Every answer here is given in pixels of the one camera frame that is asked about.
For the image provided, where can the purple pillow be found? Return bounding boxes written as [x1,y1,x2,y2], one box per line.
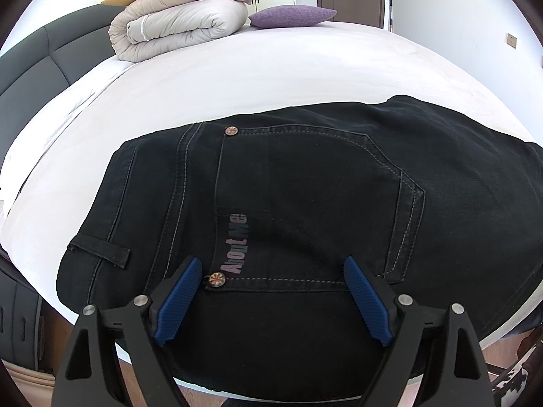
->
[248,5,337,30]

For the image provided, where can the beige wall socket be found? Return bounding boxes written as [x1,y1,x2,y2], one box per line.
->
[506,34,517,48]

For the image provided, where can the dark grey headboard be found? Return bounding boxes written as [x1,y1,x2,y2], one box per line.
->
[0,4,123,157]

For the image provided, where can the black denim pants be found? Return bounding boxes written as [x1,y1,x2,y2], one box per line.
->
[57,96,542,402]

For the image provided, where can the folded beige duvet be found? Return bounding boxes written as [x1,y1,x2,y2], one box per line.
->
[109,0,248,62]

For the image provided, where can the black white patterned rug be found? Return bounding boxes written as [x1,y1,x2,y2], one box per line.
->
[491,340,542,407]

